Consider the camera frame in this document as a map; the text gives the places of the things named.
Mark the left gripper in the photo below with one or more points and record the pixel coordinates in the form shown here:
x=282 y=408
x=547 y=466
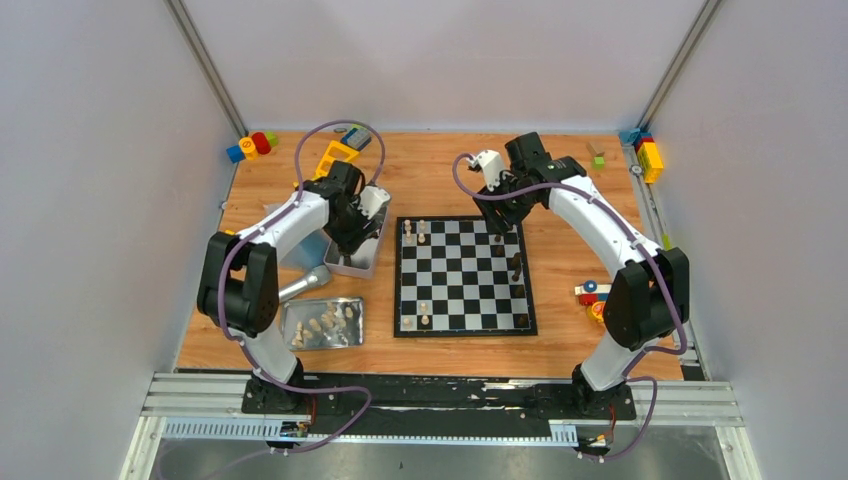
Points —
x=351 y=229

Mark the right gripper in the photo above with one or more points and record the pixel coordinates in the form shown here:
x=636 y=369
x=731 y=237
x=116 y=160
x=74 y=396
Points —
x=499 y=220

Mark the tin box with dark pieces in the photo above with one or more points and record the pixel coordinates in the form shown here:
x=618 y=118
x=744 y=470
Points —
x=362 y=264

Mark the black silver chess board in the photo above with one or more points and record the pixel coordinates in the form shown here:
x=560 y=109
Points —
x=455 y=278

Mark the tin lid with light pieces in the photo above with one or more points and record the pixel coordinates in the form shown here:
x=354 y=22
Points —
x=323 y=323

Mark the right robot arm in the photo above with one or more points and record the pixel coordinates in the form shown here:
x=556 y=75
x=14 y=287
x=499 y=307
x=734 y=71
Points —
x=650 y=291

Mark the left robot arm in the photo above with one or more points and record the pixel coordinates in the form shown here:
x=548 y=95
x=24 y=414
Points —
x=239 y=287

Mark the blue plastic bag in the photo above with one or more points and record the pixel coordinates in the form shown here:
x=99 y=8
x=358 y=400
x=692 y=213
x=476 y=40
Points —
x=308 y=253

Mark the silver microphone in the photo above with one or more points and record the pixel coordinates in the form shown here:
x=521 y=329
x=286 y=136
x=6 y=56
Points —
x=312 y=279

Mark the yellow toy saw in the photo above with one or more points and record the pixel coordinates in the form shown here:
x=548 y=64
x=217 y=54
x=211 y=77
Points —
x=335 y=151

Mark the blue green toy block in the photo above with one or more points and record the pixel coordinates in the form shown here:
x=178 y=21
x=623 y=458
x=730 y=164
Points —
x=357 y=137

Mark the colourful toy blocks left corner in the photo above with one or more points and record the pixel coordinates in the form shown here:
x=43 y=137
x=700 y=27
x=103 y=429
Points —
x=254 y=146

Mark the colourful toy blocks corner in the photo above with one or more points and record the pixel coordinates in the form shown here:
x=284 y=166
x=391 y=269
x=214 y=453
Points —
x=647 y=152
x=254 y=146

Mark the colourful toy car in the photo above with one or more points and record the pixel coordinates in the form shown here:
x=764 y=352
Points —
x=593 y=296

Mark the colourful toy blocks right corner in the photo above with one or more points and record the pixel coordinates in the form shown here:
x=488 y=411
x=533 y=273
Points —
x=647 y=152

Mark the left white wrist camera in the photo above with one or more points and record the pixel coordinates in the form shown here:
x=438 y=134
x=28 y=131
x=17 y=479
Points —
x=372 y=199

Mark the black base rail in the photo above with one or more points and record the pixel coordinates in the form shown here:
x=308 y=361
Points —
x=436 y=406

